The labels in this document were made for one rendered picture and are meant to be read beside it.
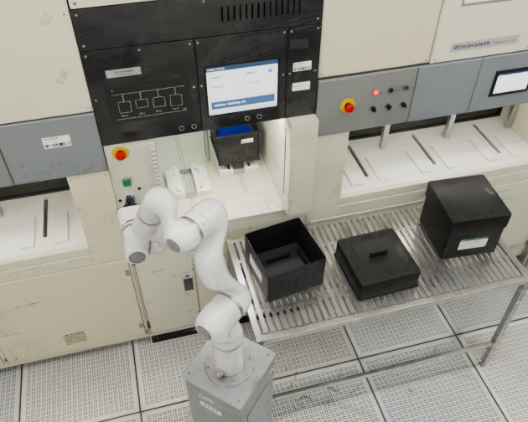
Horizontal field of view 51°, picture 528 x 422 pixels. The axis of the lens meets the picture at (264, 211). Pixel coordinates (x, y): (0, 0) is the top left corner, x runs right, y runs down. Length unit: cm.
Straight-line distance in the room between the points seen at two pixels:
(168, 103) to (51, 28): 49
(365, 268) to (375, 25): 101
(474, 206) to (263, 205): 98
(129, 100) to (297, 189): 88
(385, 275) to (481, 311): 124
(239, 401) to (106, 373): 120
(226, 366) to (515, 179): 191
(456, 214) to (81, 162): 161
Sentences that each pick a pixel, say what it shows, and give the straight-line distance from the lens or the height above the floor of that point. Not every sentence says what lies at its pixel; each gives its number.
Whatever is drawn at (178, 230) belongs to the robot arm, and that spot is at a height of 155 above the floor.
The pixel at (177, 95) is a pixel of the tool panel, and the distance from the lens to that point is 219.
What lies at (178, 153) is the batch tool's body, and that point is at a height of 87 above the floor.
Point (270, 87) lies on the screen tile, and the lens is 226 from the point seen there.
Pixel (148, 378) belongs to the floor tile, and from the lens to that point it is 320.
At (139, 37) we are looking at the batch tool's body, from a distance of 207.
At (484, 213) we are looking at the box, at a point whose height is 101.
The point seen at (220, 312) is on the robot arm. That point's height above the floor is 118.
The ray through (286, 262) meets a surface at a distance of 261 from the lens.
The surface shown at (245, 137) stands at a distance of 278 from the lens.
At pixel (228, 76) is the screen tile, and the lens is 219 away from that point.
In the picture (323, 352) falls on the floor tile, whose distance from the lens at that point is 324.
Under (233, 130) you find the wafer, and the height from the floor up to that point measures 108.
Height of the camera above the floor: 274
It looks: 44 degrees down
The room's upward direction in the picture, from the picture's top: straight up
